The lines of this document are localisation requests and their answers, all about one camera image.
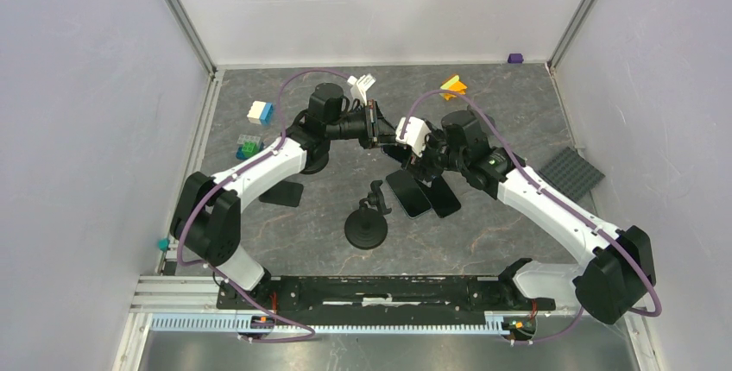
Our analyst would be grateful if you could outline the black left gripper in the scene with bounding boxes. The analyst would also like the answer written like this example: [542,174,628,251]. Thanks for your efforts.
[326,100,400,150]

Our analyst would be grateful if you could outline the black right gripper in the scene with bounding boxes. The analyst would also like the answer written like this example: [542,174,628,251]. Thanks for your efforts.
[401,124,466,187]

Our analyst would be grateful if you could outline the black front phone stand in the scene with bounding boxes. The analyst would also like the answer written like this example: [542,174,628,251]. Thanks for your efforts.
[300,153,329,175]

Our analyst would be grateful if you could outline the black phone stand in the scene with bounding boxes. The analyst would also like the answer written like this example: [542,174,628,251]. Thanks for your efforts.
[344,180,392,250]
[300,153,329,175]

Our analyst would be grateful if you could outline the dark blue edged phone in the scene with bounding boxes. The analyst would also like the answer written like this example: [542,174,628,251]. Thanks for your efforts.
[382,145,412,165]

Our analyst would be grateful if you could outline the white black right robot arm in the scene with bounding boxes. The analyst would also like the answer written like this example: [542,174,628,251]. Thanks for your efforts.
[396,110,658,324]

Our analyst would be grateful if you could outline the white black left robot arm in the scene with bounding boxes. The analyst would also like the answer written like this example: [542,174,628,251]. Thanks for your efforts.
[170,75,395,309]

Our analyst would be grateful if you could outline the dark grey phone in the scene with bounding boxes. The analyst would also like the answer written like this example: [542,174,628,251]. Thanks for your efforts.
[418,177,462,218]

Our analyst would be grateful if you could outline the black flat phone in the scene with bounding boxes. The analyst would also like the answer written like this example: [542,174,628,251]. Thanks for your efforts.
[385,170,432,218]

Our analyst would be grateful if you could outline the black folding desk stand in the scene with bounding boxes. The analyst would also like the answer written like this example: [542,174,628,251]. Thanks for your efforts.
[258,180,304,208]

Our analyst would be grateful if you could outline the yellow orange toy block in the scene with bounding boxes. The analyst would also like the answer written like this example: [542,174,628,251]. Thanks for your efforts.
[440,74,467,101]

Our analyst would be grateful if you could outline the white blue toy block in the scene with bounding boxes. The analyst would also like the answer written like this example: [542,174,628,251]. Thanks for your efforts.
[247,101,275,126]

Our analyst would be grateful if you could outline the purple small block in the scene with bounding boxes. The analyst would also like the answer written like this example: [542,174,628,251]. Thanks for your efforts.
[507,53,524,64]

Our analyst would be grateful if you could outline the grey studded baseplate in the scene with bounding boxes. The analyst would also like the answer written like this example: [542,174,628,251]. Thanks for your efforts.
[537,147,605,203]

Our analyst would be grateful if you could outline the green blue toy bricks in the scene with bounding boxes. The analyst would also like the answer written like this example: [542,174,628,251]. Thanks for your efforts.
[235,135,264,160]

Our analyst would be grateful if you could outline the teal small clip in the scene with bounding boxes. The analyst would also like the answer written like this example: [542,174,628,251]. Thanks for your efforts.
[157,238,170,252]

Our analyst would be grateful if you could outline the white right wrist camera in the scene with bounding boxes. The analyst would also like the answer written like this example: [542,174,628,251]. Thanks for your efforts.
[395,116,431,157]

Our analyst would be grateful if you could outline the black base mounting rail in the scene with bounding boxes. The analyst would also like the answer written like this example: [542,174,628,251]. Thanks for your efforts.
[250,275,556,326]

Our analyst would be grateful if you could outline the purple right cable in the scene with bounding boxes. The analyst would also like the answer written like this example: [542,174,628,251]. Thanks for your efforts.
[402,89,663,347]

